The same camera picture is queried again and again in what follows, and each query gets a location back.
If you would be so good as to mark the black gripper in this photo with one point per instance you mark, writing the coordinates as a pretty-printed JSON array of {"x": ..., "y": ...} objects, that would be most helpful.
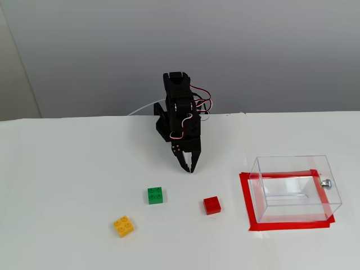
[{"x": 189, "y": 148}]

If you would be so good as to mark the red lego brick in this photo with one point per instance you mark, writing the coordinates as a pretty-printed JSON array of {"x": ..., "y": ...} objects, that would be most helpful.
[{"x": 211, "y": 205}]

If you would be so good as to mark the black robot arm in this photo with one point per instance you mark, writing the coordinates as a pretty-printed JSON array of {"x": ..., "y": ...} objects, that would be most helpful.
[{"x": 175, "y": 90}]

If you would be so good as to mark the green lego brick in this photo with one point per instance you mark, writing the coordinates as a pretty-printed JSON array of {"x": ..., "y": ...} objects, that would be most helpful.
[{"x": 156, "y": 195}]

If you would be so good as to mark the yellow lego brick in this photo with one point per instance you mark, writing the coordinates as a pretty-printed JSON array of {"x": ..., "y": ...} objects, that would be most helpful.
[{"x": 123, "y": 226}]

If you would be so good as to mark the transparent plastic box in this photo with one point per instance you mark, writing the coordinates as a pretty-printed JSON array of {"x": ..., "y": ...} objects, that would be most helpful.
[{"x": 295, "y": 197}]

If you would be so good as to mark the silver metal box lock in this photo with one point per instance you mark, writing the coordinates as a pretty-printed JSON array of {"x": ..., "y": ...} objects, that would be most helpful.
[{"x": 326, "y": 184}]

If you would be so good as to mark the black table clamp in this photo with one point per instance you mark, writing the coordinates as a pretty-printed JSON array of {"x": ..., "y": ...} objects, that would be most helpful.
[{"x": 159, "y": 111}]

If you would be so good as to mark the red tape frame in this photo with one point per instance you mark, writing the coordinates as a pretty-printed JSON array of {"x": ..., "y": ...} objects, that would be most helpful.
[{"x": 281, "y": 225}]

